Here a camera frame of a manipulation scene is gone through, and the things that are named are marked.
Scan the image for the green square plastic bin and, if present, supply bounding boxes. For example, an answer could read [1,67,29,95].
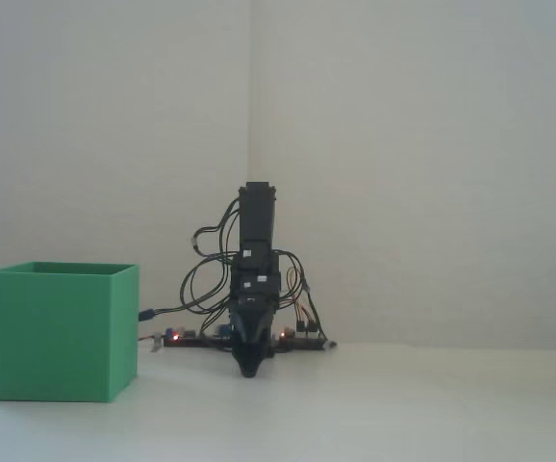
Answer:
[0,261,140,403]

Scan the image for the blue circuit board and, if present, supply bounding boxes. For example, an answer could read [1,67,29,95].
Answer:
[164,325,235,344]

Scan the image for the black usb cable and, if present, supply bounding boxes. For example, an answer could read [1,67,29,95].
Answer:
[155,305,197,319]

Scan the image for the circuit board with white connectors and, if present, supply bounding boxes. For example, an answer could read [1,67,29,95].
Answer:
[277,325,325,344]

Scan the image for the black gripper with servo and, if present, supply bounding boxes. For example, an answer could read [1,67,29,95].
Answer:
[228,291,283,380]

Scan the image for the coloured jumper wires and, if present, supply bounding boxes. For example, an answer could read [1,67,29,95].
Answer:
[286,267,318,334]

